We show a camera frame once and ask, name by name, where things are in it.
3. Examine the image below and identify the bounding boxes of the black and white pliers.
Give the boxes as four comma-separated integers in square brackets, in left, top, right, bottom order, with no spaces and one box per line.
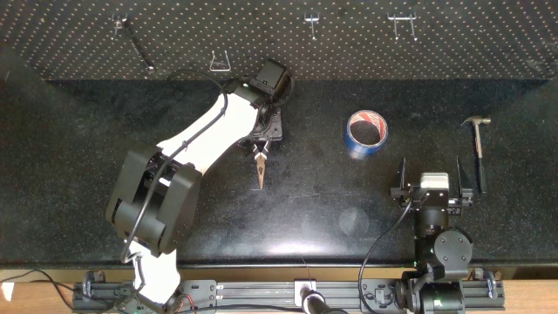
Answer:
[251,140,270,190]

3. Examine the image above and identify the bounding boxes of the roll of blue tape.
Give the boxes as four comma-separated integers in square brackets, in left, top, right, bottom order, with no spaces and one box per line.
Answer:
[346,109,389,159]

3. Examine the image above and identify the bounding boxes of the mounting rail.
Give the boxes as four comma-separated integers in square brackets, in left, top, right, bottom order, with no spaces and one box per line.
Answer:
[71,266,507,314]

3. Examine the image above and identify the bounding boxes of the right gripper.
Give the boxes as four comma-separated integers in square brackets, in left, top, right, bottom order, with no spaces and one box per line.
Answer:
[390,155,474,215]

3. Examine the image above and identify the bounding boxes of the thin black wire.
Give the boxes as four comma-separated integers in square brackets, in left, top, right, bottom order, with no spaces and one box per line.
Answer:
[0,269,76,311]

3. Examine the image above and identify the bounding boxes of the black cable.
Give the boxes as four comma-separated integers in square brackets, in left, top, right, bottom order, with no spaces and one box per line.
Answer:
[119,68,228,265]
[357,198,415,314]

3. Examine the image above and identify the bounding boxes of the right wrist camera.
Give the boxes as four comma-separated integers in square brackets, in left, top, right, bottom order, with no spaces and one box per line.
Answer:
[419,172,450,192]

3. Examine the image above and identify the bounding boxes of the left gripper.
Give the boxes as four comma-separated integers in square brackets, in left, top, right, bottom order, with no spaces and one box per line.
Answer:
[246,106,283,142]

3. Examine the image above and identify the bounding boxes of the wrench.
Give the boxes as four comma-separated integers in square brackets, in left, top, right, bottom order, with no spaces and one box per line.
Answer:
[121,17,157,74]

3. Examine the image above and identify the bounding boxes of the black pegboard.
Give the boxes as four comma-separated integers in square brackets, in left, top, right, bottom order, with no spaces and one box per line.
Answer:
[0,0,558,82]

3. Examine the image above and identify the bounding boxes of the metal hook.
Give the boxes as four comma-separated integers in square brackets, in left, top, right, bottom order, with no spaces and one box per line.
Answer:
[208,50,232,73]
[111,12,129,41]
[303,12,321,42]
[386,11,419,43]

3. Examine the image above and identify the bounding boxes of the hammer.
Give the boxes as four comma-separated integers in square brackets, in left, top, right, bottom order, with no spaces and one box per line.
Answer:
[460,115,493,195]

